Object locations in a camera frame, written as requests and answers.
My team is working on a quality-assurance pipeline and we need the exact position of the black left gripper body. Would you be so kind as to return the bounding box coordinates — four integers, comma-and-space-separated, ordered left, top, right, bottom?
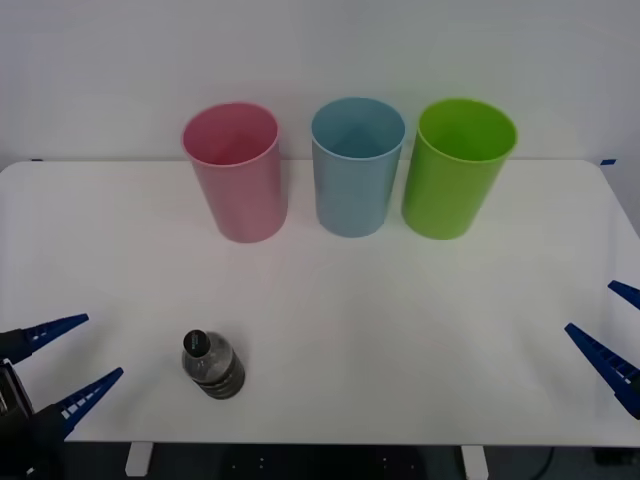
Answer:
0, 413, 65, 480

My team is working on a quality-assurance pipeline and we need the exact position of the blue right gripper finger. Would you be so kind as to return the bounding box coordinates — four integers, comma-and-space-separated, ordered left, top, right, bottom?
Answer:
607, 280, 640, 309
564, 322, 640, 420

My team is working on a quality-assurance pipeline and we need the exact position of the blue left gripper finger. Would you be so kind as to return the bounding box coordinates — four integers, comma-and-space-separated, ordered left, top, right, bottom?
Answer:
0, 313, 90, 366
30, 367, 124, 443

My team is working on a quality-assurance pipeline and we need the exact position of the dark plastic bottle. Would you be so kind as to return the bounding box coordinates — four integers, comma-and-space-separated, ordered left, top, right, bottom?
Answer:
181, 328, 247, 401

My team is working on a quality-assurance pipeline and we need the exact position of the white table leg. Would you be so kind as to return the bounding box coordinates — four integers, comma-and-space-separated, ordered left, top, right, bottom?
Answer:
124, 442, 153, 477
460, 444, 489, 479

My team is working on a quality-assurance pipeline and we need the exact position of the green plastic bin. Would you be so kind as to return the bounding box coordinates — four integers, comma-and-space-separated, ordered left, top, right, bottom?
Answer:
400, 97, 519, 241

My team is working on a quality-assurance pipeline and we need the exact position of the pink plastic bin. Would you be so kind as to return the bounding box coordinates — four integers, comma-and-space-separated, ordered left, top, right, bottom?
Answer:
180, 101, 289, 245

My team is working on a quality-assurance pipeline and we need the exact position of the pale blue plastic bin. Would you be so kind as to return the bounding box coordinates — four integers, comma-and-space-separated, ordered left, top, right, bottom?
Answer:
310, 96, 407, 239

